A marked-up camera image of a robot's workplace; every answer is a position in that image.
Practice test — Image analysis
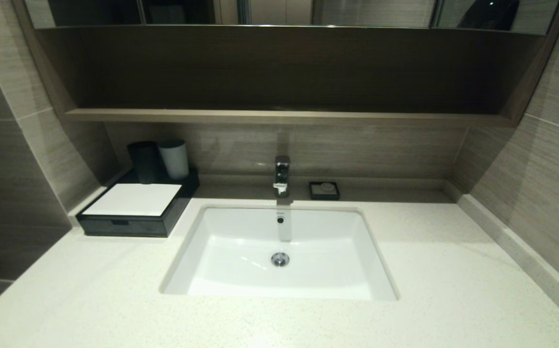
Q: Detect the black cup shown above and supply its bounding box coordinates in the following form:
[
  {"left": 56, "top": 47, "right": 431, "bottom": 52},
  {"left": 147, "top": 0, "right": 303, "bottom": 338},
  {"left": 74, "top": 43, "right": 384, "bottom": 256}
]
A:
[{"left": 127, "top": 141, "right": 161, "bottom": 185}]

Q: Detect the black drawer box white top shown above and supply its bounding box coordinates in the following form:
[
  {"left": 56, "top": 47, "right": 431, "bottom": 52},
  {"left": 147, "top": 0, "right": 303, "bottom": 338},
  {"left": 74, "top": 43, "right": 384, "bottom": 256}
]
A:
[{"left": 75, "top": 167, "right": 200, "bottom": 238}]

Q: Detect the chrome faucet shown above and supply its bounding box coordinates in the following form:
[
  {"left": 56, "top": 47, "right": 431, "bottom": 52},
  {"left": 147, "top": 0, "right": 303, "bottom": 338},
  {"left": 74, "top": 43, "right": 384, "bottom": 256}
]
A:
[{"left": 273, "top": 155, "right": 291, "bottom": 198}]

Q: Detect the black soap dish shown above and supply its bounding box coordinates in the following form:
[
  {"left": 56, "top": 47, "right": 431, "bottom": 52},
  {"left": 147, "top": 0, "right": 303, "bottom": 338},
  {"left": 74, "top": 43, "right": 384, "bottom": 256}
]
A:
[{"left": 309, "top": 181, "right": 340, "bottom": 201}]

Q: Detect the white sink basin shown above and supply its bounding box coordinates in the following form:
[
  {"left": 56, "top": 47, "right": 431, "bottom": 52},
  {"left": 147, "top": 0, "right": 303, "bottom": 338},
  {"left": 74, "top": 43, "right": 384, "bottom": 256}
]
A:
[{"left": 159, "top": 204, "right": 400, "bottom": 302}]

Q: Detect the grey white cup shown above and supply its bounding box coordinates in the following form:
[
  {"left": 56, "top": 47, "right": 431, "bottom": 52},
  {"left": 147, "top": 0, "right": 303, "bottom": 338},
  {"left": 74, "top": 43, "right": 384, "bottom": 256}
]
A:
[{"left": 158, "top": 139, "right": 190, "bottom": 181}]

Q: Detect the mirror cabinet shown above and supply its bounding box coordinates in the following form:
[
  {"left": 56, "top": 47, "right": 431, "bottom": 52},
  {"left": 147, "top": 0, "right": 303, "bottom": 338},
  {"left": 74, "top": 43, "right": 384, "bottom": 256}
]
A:
[{"left": 23, "top": 0, "right": 559, "bottom": 35}]

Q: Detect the brown wooden wall shelf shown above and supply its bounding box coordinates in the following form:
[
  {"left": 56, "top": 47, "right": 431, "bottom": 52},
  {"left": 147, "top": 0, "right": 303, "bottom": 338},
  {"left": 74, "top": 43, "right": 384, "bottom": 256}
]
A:
[{"left": 11, "top": 0, "right": 559, "bottom": 127}]

